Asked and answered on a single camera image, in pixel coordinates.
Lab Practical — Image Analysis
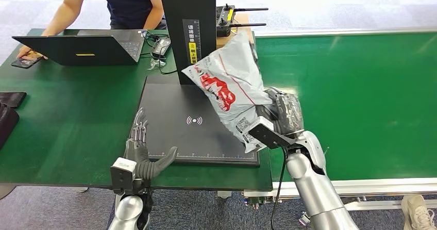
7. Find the person's right hand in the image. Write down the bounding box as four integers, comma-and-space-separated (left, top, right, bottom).
16, 47, 49, 60

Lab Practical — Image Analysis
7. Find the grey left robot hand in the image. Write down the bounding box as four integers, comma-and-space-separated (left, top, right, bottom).
124, 107, 178, 175

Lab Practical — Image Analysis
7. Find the dark grey open laptop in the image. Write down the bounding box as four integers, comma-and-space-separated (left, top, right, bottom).
12, 28, 148, 67

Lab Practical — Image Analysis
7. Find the grey power adapter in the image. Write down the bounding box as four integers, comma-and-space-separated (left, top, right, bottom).
150, 37, 172, 59

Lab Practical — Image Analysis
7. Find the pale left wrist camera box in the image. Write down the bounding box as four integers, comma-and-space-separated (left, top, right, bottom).
109, 157, 138, 195

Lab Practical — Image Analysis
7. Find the green conveyor belt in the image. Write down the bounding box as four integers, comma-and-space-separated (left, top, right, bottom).
254, 26, 437, 212

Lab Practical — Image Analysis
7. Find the black adapter cable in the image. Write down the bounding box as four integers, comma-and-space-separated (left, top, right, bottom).
141, 29, 178, 75

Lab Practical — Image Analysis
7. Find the black rounded bag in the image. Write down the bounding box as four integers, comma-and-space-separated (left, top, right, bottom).
0, 102, 20, 150

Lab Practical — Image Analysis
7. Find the white shoe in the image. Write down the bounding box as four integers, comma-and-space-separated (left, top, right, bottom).
400, 194, 436, 230

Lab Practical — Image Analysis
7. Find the black remote controller with antennas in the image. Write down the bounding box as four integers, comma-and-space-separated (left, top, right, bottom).
216, 3, 270, 38

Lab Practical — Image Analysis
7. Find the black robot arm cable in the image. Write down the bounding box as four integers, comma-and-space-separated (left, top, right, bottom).
270, 146, 288, 230

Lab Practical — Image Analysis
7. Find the black inbound scanning machine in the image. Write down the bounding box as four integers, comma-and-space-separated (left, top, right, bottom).
136, 0, 261, 168

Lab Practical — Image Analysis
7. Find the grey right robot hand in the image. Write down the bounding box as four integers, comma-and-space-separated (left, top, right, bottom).
255, 87, 305, 136

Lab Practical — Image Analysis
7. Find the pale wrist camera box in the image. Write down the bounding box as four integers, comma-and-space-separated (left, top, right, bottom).
109, 157, 138, 195
247, 116, 296, 150

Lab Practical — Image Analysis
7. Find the white red-printed mailer package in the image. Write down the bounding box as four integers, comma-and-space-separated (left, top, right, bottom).
181, 29, 274, 154

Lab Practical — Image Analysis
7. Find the clear crumpled plastic wrap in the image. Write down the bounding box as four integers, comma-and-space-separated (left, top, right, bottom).
148, 58, 167, 70

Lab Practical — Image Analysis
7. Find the brown cardboard box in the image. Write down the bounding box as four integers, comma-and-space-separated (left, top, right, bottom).
215, 12, 256, 50

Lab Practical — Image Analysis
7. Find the green work table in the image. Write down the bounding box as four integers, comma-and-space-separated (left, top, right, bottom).
0, 28, 274, 192

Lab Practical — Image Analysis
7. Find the black smartphone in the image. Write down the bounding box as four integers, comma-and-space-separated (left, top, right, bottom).
10, 55, 44, 69

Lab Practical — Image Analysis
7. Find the person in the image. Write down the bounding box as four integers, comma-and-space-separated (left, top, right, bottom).
16, 0, 169, 60

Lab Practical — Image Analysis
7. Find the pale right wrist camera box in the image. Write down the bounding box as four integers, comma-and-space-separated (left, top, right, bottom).
247, 116, 296, 150

